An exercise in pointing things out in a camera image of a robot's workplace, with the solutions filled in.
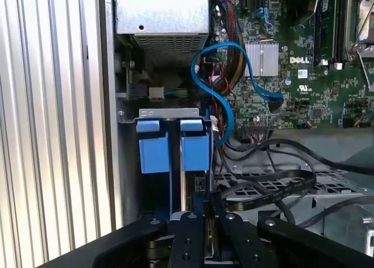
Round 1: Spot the black RAM slot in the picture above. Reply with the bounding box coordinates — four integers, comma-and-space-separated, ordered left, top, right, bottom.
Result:
334, 0, 346, 71

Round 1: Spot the green motherboard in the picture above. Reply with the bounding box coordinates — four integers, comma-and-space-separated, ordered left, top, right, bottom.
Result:
209, 0, 374, 131

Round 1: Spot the metal disk bay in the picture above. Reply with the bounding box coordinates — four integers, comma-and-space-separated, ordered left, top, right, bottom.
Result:
118, 107, 213, 222

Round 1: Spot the silver chipset heatsink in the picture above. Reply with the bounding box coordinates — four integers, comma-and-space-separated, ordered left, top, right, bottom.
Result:
244, 41, 280, 77

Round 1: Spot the locking lever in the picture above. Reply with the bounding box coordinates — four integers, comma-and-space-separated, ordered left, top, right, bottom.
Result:
356, 50, 373, 91

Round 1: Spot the silver power supply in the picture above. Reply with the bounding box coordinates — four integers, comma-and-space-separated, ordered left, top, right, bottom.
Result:
113, 0, 211, 67

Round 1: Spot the black round wire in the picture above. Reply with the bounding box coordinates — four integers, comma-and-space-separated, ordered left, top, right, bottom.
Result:
280, 193, 374, 229
224, 138, 374, 175

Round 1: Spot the red yellow black wire bundle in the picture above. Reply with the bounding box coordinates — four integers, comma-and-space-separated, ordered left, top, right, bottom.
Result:
209, 0, 249, 96

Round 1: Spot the black PC case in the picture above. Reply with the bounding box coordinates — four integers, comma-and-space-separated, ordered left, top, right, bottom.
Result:
96, 0, 374, 268

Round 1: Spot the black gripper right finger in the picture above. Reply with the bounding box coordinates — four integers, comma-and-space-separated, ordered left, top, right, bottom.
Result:
216, 203, 374, 268

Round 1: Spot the white plastic connector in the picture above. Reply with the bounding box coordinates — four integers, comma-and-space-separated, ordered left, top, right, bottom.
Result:
148, 86, 165, 101

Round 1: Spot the blue flat wire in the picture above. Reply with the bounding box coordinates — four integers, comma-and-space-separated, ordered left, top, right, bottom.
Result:
190, 41, 284, 148

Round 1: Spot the blue board connector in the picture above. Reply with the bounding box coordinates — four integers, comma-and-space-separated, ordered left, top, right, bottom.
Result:
256, 6, 275, 29

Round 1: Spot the hard disk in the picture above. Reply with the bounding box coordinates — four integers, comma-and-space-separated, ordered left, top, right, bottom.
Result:
138, 133, 212, 219

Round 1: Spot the CPU socket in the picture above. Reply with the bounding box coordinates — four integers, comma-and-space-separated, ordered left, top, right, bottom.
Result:
346, 0, 374, 61

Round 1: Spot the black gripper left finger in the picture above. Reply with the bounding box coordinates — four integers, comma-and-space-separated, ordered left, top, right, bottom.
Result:
37, 212, 205, 268

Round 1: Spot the perforated metal drive cage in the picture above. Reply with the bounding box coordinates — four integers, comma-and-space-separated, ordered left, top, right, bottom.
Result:
213, 127, 374, 251

